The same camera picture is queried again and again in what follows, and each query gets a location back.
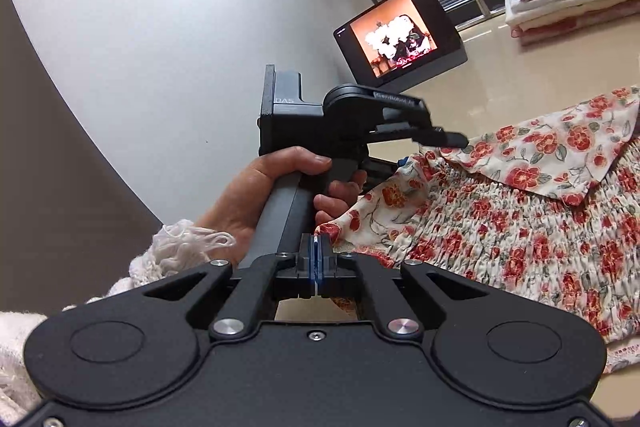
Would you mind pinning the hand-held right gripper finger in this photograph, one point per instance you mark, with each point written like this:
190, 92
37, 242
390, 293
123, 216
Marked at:
311, 257
321, 257

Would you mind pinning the person's left hand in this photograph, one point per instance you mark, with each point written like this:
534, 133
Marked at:
240, 202

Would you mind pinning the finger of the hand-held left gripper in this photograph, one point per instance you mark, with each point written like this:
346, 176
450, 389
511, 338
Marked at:
380, 172
425, 129

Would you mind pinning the tablet with black case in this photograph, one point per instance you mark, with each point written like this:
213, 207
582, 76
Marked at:
395, 34

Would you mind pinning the floral dress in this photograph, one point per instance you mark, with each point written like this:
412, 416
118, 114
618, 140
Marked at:
500, 227

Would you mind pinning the person's left forearm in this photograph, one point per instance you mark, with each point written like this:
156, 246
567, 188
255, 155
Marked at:
75, 332

